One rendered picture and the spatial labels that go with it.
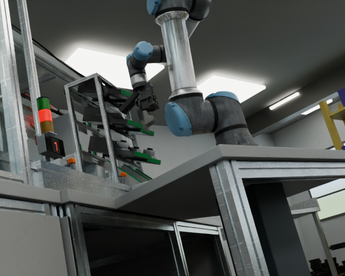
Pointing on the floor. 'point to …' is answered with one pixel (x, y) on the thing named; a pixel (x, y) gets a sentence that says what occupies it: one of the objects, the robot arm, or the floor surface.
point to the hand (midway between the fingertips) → (145, 130)
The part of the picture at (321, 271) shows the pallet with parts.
